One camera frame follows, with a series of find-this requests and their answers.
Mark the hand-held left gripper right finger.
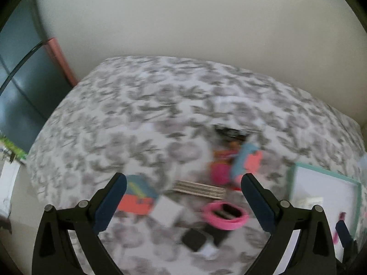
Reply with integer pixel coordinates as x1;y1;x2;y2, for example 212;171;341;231
241;173;337;275

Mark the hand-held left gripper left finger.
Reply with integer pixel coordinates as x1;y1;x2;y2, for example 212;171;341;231
32;173;127;275

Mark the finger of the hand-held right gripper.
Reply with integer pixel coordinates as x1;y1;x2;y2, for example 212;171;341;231
335;220;359;264

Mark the pink marker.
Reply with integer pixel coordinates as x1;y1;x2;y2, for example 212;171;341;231
333;212;346;244

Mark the white tray with teal rim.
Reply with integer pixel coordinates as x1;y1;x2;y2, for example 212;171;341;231
287;162;363;264

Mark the orange and blue box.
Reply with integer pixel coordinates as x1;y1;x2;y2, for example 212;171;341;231
117;175;158;215

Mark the blue and coral block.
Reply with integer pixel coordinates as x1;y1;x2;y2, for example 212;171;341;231
231;143;263;182

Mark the small white box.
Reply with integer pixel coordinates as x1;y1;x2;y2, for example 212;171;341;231
152;196;184;227

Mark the stack of striped cards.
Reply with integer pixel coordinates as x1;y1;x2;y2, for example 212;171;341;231
172;180;225;199

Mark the small black square object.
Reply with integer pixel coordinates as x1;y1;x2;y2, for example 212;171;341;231
181;228;207;252

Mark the black toy car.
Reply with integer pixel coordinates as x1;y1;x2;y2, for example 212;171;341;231
215;124;259;141

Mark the grey floral blanket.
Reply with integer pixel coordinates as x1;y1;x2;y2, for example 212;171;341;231
27;56;367;275

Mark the green printed item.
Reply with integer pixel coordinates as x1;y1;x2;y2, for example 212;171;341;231
0;136;28;164

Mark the dark grey cabinet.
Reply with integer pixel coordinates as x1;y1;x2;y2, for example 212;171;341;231
0;0;72;152

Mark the pink tape ring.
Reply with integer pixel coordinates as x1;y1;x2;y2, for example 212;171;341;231
202;201;249;231

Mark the pink frame strip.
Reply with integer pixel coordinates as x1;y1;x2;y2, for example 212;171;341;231
46;37;78;86

